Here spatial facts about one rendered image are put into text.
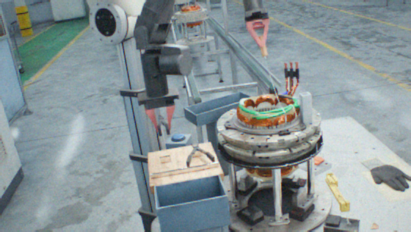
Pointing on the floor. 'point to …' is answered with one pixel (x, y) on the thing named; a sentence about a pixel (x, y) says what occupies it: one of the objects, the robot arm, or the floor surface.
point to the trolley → (16, 46)
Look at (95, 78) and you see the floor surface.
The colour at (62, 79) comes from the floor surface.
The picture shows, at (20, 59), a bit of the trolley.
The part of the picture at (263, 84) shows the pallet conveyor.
